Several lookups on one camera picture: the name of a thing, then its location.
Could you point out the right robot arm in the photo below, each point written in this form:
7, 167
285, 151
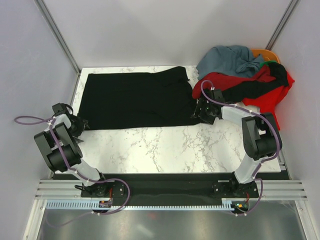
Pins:
260, 136

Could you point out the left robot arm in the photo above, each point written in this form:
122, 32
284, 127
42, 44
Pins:
59, 147

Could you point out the left aluminium corner post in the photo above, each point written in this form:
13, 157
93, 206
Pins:
57, 34

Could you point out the red t-shirt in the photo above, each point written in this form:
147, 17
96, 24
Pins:
267, 103

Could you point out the green garment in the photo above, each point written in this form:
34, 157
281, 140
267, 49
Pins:
266, 63

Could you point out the black t-shirt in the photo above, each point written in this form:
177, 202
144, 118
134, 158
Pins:
235, 89
115, 101

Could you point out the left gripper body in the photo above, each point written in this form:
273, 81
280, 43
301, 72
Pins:
77, 127

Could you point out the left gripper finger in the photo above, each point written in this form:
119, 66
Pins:
77, 139
83, 124

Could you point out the white cable duct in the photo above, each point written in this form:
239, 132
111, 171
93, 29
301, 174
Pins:
99, 205

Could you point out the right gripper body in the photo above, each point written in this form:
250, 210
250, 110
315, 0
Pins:
205, 112

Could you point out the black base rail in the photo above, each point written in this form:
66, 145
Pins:
168, 189

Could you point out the right aluminium corner post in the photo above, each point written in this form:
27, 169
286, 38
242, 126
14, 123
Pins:
291, 7

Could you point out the aluminium corner post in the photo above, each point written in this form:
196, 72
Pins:
57, 34
291, 7

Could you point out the orange basket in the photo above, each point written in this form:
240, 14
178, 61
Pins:
266, 55

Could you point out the black t-shirt in pile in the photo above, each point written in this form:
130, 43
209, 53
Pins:
235, 89

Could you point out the aluminium extrusion frame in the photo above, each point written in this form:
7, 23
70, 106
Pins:
270, 187

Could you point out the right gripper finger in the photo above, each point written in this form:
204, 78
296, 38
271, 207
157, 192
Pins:
199, 120
195, 113

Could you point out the grey-blue t-shirt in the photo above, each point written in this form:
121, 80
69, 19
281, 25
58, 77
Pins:
235, 60

